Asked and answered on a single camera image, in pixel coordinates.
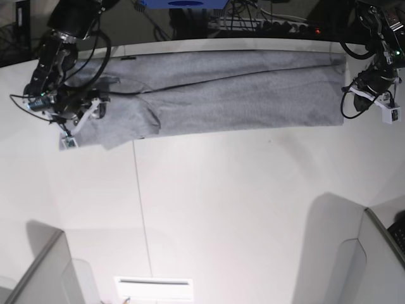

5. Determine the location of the grey partition panel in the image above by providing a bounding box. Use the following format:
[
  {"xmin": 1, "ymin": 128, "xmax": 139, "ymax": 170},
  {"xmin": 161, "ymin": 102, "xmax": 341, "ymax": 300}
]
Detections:
[
  {"xmin": 4, "ymin": 229, "xmax": 101, "ymax": 303},
  {"xmin": 331, "ymin": 208, "xmax": 404, "ymax": 303}
]

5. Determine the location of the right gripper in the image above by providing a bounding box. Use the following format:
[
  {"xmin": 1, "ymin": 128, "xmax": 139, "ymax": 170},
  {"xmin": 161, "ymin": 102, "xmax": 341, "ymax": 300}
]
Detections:
[{"xmin": 26, "ymin": 89, "xmax": 109, "ymax": 122}]

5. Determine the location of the grey T-shirt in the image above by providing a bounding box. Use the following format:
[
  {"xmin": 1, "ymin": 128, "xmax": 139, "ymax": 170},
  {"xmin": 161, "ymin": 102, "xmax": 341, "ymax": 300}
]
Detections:
[{"xmin": 73, "ymin": 51, "xmax": 346, "ymax": 149}]

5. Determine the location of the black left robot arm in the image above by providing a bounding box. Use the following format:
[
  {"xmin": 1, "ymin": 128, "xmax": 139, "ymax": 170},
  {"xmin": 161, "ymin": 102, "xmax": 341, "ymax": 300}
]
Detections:
[{"xmin": 349, "ymin": 1, "xmax": 404, "ymax": 113}]

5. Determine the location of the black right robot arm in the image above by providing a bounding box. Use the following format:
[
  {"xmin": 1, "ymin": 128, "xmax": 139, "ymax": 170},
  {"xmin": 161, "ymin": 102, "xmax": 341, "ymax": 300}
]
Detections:
[{"xmin": 23, "ymin": 1, "xmax": 117, "ymax": 124}]

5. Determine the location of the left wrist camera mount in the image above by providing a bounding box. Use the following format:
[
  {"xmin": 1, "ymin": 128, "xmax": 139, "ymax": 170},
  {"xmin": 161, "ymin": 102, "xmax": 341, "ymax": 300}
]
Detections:
[{"xmin": 340, "ymin": 82, "xmax": 402, "ymax": 125}]

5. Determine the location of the left grey partition panel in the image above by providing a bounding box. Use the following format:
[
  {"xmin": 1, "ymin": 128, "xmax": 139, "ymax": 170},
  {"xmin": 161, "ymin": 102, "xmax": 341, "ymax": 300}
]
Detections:
[{"xmin": 4, "ymin": 229, "xmax": 101, "ymax": 303}]

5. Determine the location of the blue box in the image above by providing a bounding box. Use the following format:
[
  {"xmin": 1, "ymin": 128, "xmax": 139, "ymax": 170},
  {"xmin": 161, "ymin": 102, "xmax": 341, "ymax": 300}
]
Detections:
[{"xmin": 139, "ymin": 0, "xmax": 228, "ymax": 10}]

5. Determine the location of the black keyboard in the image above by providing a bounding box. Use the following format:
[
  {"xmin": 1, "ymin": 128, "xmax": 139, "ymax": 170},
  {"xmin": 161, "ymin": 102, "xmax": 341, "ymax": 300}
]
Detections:
[{"xmin": 388, "ymin": 221, "xmax": 405, "ymax": 253}]

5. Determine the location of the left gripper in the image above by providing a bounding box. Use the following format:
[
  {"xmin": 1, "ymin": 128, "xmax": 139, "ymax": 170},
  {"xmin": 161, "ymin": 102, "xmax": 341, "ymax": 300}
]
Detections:
[{"xmin": 352, "ymin": 60, "xmax": 399, "ymax": 111}]

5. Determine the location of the right grey partition panel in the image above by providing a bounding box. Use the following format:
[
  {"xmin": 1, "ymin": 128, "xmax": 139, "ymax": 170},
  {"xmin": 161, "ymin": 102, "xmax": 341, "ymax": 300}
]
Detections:
[{"xmin": 331, "ymin": 208, "xmax": 404, "ymax": 303}]

